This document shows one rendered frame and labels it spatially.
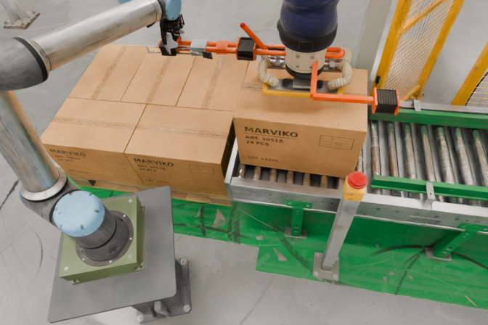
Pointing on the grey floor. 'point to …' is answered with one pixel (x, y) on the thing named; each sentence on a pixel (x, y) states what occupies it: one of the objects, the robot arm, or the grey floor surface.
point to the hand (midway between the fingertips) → (171, 45)
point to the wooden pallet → (150, 188)
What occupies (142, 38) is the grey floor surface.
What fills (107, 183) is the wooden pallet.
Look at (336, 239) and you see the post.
